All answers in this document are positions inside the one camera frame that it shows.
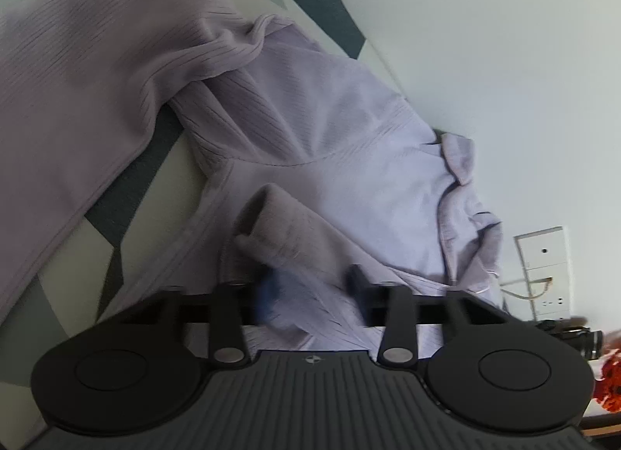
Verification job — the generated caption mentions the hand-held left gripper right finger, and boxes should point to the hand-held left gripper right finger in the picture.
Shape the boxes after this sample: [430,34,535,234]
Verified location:
[347,265,508,368]

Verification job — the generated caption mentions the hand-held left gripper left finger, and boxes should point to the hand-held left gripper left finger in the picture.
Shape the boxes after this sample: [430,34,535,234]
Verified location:
[121,275,284,367]

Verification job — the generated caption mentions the lavender ribbed garment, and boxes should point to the lavender ribbed garment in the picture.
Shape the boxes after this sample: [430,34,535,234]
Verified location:
[0,0,505,354]

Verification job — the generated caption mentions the red ornament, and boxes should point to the red ornament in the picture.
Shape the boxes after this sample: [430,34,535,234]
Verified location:
[599,331,621,414]

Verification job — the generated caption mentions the geometric patterned desk mat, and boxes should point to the geometric patterned desk mat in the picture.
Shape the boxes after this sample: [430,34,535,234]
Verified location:
[0,0,413,446]

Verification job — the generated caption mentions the white cable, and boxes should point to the white cable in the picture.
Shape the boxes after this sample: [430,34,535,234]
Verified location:
[502,277,555,301]

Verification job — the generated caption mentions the white wall socket plate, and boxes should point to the white wall socket plate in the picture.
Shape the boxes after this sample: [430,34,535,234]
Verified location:
[514,224,571,320]

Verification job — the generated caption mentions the black camera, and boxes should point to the black camera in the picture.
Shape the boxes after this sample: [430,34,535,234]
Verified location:
[536,317,605,361]

